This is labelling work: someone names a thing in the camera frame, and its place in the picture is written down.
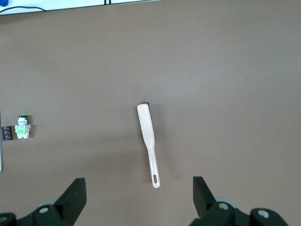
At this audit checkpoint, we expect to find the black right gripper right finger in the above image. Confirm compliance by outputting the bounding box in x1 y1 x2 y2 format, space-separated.
188 176 291 226

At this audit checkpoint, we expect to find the dark brown electronic component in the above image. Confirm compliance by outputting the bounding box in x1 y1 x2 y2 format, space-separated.
0 125 13 142

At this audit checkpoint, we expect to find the brown table mat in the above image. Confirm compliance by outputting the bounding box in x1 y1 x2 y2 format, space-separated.
0 0 301 226

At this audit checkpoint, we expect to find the thin black cable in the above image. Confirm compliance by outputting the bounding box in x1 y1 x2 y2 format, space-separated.
0 5 48 14

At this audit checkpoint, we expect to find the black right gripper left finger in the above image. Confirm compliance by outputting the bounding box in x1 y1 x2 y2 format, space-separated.
0 178 87 226

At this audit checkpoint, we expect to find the white green push-button switch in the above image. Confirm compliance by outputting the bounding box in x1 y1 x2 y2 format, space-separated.
14 114 32 140

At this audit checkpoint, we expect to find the beige brush with black bristles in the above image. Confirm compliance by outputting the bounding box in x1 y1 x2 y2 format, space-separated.
136 101 161 189

